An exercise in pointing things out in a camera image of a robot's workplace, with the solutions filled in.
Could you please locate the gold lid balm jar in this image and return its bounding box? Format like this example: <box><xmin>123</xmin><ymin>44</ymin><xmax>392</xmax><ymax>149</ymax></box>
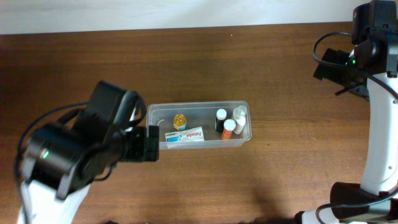
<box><xmin>173</xmin><ymin>114</ymin><xmax>187</xmax><ymax>131</ymax></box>

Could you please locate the white blue Panadol box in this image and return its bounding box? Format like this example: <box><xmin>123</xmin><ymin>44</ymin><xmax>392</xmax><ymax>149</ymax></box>
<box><xmin>165</xmin><ymin>127</ymin><xmax>205</xmax><ymax>149</ymax></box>

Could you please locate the dark bottle white cap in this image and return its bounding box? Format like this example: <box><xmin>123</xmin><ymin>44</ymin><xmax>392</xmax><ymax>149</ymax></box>
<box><xmin>215</xmin><ymin>109</ymin><xmax>227</xmax><ymax>133</ymax></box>

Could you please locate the orange Redoxon tablet tube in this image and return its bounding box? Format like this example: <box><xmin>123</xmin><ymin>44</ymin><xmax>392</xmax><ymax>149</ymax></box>
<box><xmin>221</xmin><ymin>119</ymin><xmax>236</xmax><ymax>140</ymax></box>

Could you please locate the white calamine lotion bottle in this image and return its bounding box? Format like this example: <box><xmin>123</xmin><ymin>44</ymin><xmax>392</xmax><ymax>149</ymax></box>
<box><xmin>233</xmin><ymin>106</ymin><xmax>248</xmax><ymax>134</ymax></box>

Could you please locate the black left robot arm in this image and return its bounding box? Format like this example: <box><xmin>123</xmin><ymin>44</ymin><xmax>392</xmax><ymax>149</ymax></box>
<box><xmin>14</xmin><ymin>81</ymin><xmax>159</xmax><ymax>223</ymax></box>

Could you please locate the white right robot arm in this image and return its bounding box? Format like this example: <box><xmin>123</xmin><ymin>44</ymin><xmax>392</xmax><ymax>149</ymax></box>
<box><xmin>294</xmin><ymin>1</ymin><xmax>397</xmax><ymax>224</ymax></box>

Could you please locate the clear plastic container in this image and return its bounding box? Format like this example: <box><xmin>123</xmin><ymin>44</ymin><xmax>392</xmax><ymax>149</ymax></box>
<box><xmin>146</xmin><ymin>101</ymin><xmax>252</xmax><ymax>149</ymax></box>

